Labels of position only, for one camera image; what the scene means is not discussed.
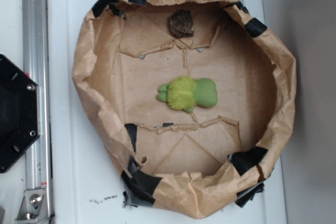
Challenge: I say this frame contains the metal corner bracket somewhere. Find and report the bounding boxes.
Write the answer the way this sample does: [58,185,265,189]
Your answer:
[15,189,48,223]

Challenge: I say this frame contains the aluminium rail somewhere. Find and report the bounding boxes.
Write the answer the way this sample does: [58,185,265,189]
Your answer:
[23,0,55,223]

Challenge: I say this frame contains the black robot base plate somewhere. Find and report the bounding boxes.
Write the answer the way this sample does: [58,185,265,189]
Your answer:
[1,55,39,174]

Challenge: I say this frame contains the dark brown rock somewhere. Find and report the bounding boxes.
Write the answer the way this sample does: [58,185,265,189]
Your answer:
[169,9,194,38]

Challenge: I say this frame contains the green plush toy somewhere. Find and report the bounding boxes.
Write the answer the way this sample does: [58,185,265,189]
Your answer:
[156,76,218,113]

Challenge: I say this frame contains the brown paper bag tray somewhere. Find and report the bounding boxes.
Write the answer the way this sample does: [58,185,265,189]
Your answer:
[72,0,297,219]

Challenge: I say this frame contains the white plastic board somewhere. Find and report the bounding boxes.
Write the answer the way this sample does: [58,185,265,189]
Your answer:
[46,0,288,224]

